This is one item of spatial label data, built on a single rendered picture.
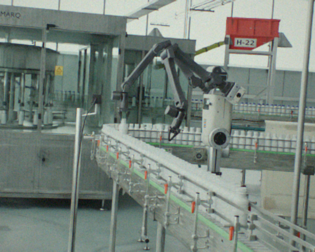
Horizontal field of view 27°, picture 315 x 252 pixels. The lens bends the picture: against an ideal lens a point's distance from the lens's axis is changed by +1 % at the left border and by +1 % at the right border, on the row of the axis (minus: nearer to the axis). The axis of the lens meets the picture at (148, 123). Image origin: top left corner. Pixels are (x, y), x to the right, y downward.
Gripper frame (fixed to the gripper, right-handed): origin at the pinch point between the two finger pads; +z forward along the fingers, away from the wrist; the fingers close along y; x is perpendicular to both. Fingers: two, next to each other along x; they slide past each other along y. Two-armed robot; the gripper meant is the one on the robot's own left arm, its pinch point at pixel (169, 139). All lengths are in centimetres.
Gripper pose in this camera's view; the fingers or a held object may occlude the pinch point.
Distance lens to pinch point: 430.0
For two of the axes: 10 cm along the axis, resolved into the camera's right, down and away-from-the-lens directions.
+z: -4.0, 9.2, -0.3
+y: 2.1, 0.6, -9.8
